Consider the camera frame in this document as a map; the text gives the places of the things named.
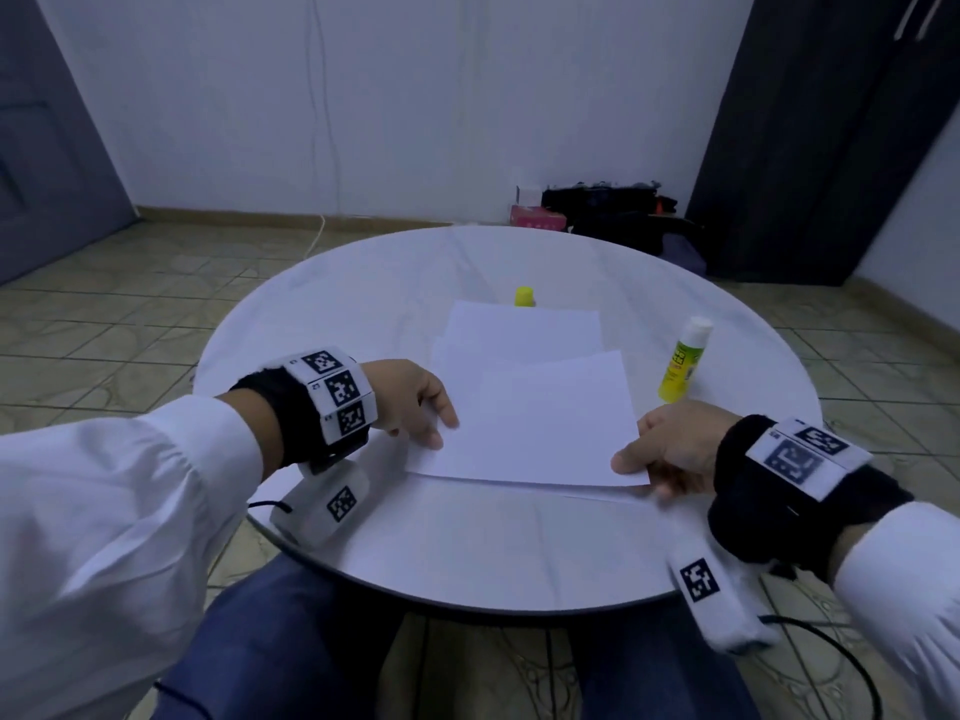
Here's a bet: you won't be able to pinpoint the black left wristband with markers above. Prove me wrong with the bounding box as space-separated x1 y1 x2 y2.
229 346 380 477

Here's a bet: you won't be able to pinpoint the black right wristband with markers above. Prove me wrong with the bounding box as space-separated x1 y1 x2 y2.
708 413 917 582

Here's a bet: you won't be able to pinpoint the single white paper sheet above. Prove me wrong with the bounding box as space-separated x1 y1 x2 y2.
427 299 606 387
405 349 653 489

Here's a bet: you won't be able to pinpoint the person's right hand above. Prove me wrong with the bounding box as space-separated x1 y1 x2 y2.
610 398 744 510

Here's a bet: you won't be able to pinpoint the person's left forearm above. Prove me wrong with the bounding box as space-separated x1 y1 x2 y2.
0 389 287 720

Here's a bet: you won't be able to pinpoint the blue suitcase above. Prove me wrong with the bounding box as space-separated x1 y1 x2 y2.
660 232 711 279

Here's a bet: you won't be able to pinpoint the person's left hand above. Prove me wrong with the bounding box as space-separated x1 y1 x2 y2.
361 358 461 451

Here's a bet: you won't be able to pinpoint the black wristband with markers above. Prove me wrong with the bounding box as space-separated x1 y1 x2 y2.
229 346 380 477
708 413 917 582

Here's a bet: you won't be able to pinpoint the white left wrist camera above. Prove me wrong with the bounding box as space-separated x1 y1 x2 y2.
270 457 374 549

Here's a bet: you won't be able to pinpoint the person's legs in blue jeans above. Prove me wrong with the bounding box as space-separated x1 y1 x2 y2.
150 550 767 720

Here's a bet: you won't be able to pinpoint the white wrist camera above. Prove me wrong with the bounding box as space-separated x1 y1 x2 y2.
667 532 782 657
270 457 374 549

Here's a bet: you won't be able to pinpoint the grey door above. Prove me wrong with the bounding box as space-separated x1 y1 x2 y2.
0 0 140 286

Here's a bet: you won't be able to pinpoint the yellow glue stick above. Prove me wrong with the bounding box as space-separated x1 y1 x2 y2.
657 316 716 405

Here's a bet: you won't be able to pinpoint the white wall cable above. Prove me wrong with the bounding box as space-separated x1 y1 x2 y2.
300 0 339 256

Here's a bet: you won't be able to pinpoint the black wardrobe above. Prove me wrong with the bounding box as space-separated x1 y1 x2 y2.
685 0 960 286

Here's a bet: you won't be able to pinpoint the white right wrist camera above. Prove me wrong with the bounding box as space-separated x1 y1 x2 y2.
667 532 782 657

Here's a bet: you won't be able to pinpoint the person's right forearm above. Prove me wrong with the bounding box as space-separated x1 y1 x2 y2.
832 499 960 720

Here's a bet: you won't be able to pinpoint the pink box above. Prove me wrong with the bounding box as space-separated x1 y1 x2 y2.
510 205 569 232

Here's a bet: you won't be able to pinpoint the black bag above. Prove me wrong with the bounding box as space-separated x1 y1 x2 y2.
540 182 692 252

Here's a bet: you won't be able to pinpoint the black right camera cable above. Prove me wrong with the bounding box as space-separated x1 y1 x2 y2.
757 611 887 720

